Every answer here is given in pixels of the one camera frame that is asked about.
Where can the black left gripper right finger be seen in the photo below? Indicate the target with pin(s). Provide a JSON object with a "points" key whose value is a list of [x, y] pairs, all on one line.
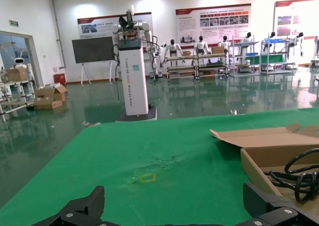
{"points": [[264, 206]]}

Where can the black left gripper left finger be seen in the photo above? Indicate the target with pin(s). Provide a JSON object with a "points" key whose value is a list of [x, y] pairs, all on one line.
{"points": [[82, 211]]}

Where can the torn-edged open cardboard box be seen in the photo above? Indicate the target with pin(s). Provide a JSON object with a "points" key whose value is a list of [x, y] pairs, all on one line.
{"points": [[261, 139]]}

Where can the red floor box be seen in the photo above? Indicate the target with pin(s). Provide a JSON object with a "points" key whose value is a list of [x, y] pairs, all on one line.
{"points": [[60, 79]]}

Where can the green table cloth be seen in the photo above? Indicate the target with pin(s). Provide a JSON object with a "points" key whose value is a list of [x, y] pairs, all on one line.
{"points": [[124, 148]]}

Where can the flat cardboard carton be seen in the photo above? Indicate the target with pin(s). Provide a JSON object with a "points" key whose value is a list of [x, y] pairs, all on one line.
{"points": [[46, 104]]}

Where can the open cardboard carton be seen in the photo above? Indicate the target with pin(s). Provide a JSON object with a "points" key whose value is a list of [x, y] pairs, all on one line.
{"points": [[47, 92]]}

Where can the white pipe rack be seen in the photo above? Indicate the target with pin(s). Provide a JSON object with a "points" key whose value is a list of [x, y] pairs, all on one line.
{"points": [[23, 95]]}

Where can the white shelf rack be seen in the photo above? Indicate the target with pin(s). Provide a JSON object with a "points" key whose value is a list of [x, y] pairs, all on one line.
{"points": [[276, 58], [244, 65]]}

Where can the roller shelf rack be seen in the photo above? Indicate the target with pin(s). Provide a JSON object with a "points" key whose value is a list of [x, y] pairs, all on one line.
{"points": [[211, 66], [180, 68]]}

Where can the closed cardboard carton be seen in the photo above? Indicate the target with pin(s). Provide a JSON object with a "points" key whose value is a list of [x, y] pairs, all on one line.
{"points": [[16, 74]]}

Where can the dark display screen on stand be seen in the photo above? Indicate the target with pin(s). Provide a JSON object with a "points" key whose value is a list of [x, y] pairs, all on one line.
{"points": [[92, 49]]}

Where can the small round-headed white robot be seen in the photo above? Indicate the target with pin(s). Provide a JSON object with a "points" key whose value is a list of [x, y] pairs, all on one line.
{"points": [[19, 61]]}

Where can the white humanoid robot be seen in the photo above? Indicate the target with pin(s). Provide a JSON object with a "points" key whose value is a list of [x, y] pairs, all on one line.
{"points": [[298, 39], [271, 38], [246, 38], [202, 46], [224, 43], [172, 49]]}

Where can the grey framed glass doorway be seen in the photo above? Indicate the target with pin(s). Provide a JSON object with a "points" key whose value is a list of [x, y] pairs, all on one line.
{"points": [[30, 51]]}

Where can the green exit sign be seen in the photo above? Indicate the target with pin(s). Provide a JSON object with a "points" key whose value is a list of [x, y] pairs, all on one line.
{"points": [[14, 23]]}

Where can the white pedestal robot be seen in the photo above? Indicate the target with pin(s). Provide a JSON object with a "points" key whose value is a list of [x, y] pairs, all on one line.
{"points": [[133, 81]]}

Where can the grey wall pipe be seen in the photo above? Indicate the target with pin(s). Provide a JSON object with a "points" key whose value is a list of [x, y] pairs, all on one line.
{"points": [[57, 36]]}

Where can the wide red white wall poster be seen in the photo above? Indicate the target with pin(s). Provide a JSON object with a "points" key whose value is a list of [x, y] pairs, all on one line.
{"points": [[211, 29]]}

